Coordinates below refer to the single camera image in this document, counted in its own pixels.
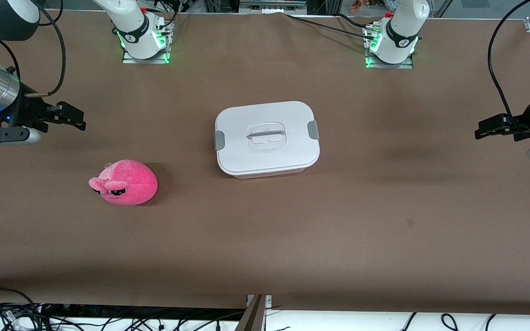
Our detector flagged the pink plush toy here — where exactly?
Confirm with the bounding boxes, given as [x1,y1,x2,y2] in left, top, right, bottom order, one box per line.
[88,159,159,206]

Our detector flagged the white box lid grey clips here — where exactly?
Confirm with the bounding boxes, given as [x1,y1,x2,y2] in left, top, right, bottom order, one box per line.
[214,101,320,175]

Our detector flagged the translucent pink plastic box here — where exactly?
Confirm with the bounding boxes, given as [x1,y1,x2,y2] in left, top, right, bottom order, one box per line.
[222,159,317,180]

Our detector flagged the brown table mat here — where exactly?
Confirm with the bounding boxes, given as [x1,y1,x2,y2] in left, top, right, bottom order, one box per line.
[0,9,530,316]

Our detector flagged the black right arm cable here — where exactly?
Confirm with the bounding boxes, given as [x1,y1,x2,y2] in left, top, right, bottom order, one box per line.
[0,0,66,98]

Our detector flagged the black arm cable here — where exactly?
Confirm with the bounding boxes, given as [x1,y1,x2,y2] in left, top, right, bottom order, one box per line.
[488,0,530,118]
[0,0,66,98]

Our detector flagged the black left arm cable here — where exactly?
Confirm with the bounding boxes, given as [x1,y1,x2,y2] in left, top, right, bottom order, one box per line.
[488,0,530,118]

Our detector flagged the looped black cable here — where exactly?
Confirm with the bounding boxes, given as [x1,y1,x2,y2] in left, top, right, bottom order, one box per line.
[0,288,41,322]

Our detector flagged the black cable across mat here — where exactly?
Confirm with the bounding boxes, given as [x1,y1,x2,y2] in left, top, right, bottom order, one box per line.
[329,13,372,29]
[285,13,376,42]

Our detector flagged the curled black cable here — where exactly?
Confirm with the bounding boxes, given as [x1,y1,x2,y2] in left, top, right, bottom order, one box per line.
[440,313,461,331]

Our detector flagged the black cable with white tag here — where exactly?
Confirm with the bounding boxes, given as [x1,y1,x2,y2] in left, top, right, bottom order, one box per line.
[0,304,68,331]

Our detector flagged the long black cable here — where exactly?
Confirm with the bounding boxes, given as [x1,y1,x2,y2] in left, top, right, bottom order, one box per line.
[125,311,247,331]

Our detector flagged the aluminium post with bracket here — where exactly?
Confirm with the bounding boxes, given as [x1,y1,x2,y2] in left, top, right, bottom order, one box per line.
[234,294,273,331]

